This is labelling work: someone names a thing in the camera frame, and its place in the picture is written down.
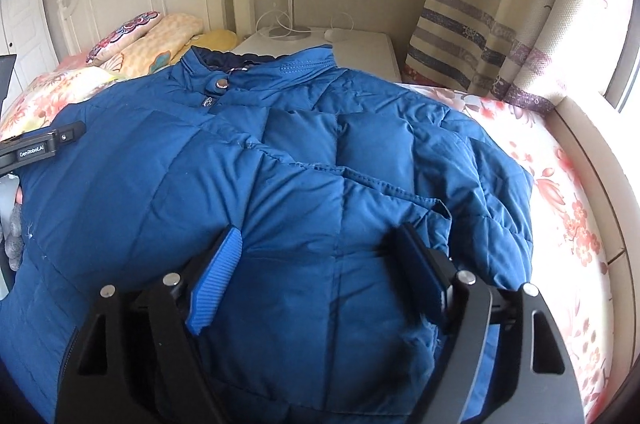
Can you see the patterned window curtain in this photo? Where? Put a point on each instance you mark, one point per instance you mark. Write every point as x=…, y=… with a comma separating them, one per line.
x=529, y=53

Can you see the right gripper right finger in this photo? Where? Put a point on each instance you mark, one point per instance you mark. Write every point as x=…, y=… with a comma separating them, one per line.
x=532, y=380

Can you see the white wardrobe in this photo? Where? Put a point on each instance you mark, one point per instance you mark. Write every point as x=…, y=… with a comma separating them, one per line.
x=25, y=34

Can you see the window frame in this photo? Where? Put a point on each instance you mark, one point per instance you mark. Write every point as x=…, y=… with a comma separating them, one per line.
x=627, y=68

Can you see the yellow pillow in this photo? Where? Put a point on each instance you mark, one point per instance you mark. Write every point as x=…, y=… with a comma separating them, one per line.
x=222, y=40

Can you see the floral bed sheet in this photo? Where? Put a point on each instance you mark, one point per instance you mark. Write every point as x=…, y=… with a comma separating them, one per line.
x=565, y=183

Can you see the blue puffer jacket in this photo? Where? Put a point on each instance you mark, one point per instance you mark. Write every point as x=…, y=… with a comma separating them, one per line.
x=300, y=183

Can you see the colourful patterned pillow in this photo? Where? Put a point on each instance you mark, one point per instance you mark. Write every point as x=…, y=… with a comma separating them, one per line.
x=123, y=36

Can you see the grey gloved left hand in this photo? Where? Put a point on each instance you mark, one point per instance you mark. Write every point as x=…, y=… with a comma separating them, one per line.
x=12, y=244

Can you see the silver floor lamp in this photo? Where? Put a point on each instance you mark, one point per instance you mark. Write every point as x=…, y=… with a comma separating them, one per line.
x=287, y=27

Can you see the white nightstand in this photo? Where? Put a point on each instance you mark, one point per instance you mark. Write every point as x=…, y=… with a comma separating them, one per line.
x=370, y=52

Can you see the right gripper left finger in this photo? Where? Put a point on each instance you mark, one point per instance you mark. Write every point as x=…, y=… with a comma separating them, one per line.
x=134, y=360

